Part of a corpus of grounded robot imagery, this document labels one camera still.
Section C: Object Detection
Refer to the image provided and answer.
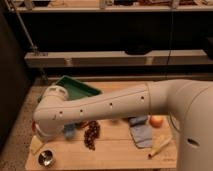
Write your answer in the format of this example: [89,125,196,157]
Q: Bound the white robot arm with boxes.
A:
[33,79,213,171]

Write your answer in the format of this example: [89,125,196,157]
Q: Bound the light blue plastic cup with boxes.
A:
[63,124,75,139]

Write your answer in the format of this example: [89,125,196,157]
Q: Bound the small metal cup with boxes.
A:
[38,150,55,167]

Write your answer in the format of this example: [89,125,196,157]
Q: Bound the green plastic tray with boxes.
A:
[50,75,102,100]

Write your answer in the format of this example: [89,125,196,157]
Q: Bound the red chili pepper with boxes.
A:
[76,122,89,129]

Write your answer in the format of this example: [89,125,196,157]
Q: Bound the bunch of dark grapes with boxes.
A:
[84,121,100,150]

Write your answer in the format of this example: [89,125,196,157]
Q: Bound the grey-blue cloth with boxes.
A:
[130,125,152,148]

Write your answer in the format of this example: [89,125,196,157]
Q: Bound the orange apple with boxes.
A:
[149,116,164,128]

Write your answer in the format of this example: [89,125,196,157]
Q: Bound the red plastic bowl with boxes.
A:
[32,121,36,132]

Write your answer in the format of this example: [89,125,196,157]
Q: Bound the diagonal metal pole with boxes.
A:
[8,0,46,56]

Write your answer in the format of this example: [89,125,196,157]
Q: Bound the pale yellow sponge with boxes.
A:
[30,135,43,155]

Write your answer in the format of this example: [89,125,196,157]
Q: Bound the lower metal shelf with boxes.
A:
[25,50,213,68]

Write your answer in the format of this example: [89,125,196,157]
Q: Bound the metal shelf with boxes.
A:
[3,0,213,12]
[25,50,213,68]

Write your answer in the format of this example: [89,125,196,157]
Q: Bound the upper metal shelf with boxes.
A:
[3,0,213,12]

